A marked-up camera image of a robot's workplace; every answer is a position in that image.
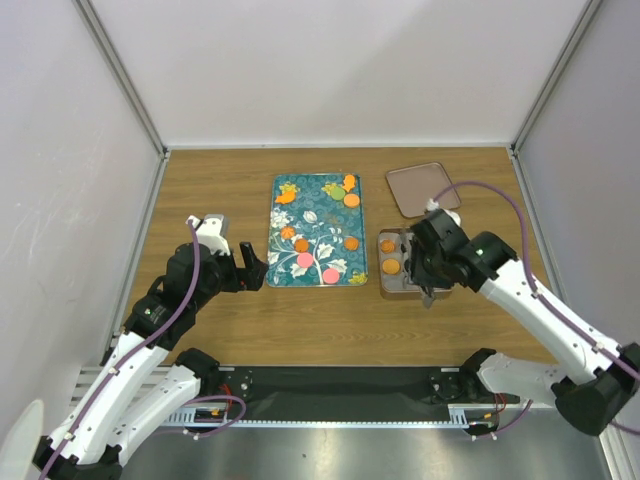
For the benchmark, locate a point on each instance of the orange fish cookie right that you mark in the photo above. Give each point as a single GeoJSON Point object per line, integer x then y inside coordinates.
{"type": "Point", "coordinates": [349, 183]}

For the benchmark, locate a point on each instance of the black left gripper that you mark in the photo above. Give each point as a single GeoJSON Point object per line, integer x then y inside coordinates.
{"type": "Point", "coordinates": [249, 278]}

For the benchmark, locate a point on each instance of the pink sandwich cookie left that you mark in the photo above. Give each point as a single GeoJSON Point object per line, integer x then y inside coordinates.
{"type": "Point", "coordinates": [305, 260]}

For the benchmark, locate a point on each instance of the orange fish cookie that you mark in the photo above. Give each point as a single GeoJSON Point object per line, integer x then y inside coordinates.
{"type": "Point", "coordinates": [286, 197]}
{"type": "Point", "coordinates": [349, 183]}

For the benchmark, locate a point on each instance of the brown chocolate chip cookie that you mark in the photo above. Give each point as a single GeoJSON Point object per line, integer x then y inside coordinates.
{"type": "Point", "coordinates": [301, 245]}

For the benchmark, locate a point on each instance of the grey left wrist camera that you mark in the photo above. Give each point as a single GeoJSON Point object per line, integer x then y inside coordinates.
{"type": "Point", "coordinates": [216, 225]}

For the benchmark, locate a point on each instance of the brown tin lid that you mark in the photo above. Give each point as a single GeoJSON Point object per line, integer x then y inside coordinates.
{"type": "Point", "coordinates": [413, 186]}

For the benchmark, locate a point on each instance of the pink sandwich cookie right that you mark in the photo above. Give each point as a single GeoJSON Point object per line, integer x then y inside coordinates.
{"type": "Point", "coordinates": [331, 276]}

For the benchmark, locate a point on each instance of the pink sandwich cookie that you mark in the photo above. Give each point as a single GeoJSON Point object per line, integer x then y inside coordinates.
{"type": "Point", "coordinates": [331, 276]}
{"type": "Point", "coordinates": [305, 260]}

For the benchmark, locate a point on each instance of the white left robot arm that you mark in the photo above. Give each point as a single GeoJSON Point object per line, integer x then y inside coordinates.
{"type": "Point", "coordinates": [110, 422]}

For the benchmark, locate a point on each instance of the tan dotted cookie top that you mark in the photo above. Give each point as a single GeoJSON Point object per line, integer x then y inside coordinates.
{"type": "Point", "coordinates": [352, 200]}

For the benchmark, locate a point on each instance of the orange flower cookie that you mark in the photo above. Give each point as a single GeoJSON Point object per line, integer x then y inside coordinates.
{"type": "Point", "coordinates": [287, 232]}

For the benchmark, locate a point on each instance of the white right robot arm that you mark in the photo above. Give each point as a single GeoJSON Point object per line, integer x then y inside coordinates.
{"type": "Point", "coordinates": [594, 376]}

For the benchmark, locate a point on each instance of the brown cookie tin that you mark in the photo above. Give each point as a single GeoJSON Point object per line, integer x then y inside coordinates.
{"type": "Point", "coordinates": [400, 286]}

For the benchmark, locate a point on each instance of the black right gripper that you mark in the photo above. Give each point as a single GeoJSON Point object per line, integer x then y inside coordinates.
{"type": "Point", "coordinates": [416, 271]}

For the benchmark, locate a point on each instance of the orange dotted round cookie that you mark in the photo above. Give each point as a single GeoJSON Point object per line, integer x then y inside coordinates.
{"type": "Point", "coordinates": [391, 266]}

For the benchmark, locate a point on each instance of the green sandwich cookie top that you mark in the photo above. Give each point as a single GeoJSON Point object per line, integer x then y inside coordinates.
{"type": "Point", "coordinates": [338, 193]}

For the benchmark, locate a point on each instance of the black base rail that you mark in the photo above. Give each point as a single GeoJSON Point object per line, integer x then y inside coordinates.
{"type": "Point", "coordinates": [344, 396]}

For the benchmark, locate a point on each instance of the orange fish cookie left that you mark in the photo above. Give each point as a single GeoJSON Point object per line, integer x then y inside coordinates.
{"type": "Point", "coordinates": [286, 197]}

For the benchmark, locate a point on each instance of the tan swirl cookie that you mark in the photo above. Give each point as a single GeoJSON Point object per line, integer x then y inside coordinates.
{"type": "Point", "coordinates": [351, 243]}

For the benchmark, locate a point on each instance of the teal floral tray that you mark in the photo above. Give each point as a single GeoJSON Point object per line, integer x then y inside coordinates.
{"type": "Point", "coordinates": [325, 223]}

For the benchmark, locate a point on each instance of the orange swirl cookie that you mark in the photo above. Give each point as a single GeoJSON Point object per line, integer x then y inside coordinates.
{"type": "Point", "coordinates": [387, 246]}

